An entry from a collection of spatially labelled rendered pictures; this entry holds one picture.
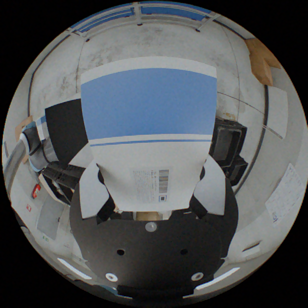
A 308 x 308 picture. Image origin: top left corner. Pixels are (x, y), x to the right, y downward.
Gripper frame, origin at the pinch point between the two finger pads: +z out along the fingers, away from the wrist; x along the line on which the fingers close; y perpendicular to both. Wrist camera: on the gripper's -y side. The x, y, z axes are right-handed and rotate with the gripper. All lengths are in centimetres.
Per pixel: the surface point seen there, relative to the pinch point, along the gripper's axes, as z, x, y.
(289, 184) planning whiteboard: -32, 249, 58
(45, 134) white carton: 36, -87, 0
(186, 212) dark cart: 69, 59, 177
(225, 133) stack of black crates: 62, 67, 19
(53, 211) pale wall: 22, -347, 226
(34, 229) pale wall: -108, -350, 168
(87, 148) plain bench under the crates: 41, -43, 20
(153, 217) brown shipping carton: 30, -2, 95
